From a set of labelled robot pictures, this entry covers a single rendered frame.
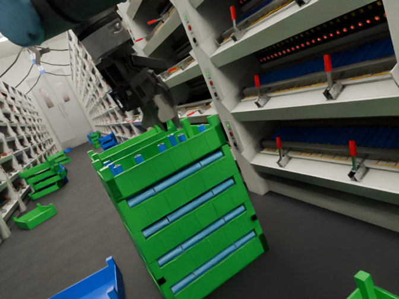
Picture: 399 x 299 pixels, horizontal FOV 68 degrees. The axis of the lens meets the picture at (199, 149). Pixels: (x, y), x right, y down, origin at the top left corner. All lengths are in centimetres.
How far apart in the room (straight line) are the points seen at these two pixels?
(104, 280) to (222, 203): 52
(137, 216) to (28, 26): 41
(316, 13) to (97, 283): 97
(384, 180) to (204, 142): 40
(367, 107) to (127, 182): 51
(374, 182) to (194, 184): 40
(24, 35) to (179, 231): 49
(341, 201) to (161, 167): 50
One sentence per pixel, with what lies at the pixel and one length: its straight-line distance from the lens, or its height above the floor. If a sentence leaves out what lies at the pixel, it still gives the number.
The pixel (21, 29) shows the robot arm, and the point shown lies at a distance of 53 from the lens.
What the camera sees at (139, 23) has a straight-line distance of 176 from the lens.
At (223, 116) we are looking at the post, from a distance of 112.
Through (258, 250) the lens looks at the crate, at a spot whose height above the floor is 2.
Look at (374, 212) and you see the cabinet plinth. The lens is 85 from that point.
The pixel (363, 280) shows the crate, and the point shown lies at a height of 8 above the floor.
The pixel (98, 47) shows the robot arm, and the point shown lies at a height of 62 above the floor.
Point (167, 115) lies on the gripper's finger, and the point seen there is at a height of 45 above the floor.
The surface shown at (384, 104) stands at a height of 33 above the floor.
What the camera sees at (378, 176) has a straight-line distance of 76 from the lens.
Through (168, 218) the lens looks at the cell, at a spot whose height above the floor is 23.
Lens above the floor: 50
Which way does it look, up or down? 13 degrees down
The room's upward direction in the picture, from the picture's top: 23 degrees counter-clockwise
